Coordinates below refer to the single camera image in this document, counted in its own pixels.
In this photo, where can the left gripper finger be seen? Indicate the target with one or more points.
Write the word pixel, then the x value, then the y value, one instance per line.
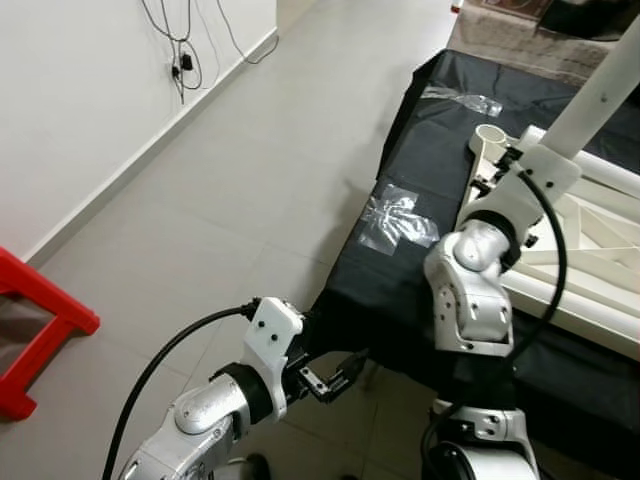
pixel 340 380
pixel 348 360

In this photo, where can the white upturned children table top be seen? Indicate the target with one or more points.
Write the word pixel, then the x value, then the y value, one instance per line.
pixel 590 240

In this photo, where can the narrow clear tape strip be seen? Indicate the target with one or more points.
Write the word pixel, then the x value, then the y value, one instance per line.
pixel 470 100

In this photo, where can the black tablecloth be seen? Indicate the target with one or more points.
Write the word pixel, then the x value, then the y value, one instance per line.
pixel 380 290

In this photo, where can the beige cloth covered bench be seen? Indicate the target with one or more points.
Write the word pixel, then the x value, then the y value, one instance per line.
pixel 510 45

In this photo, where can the black robot foot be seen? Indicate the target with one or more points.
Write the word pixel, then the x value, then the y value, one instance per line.
pixel 245 470

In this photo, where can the black bag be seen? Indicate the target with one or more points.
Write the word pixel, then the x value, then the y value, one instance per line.
pixel 580 12

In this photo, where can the red plastic stool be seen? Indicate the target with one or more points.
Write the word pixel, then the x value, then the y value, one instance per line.
pixel 60 315

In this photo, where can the black plug adapter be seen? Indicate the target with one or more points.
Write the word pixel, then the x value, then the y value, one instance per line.
pixel 186 64

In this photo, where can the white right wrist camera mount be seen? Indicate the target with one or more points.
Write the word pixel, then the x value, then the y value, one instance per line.
pixel 540 170

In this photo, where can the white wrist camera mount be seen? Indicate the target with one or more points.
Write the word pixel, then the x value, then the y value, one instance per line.
pixel 272 335
pixel 540 170

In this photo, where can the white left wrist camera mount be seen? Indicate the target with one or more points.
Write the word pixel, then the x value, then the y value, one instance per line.
pixel 272 335

